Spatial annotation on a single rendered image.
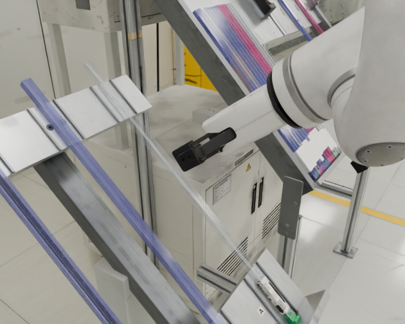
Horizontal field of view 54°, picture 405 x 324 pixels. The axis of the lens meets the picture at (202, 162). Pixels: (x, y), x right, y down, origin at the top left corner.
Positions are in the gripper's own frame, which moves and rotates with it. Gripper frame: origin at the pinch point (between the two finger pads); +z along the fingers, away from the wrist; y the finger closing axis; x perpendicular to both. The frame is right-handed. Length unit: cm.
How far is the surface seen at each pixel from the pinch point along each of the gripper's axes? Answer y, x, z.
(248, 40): -55, -15, 15
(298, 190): -33.5, 21.6, 11.3
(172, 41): -232, -75, 170
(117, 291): 14.0, 11.6, 15.9
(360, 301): -83, 89, 44
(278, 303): 0.6, 26.2, 2.7
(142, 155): -37, -4, 54
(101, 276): 14.0, 8.8, 17.5
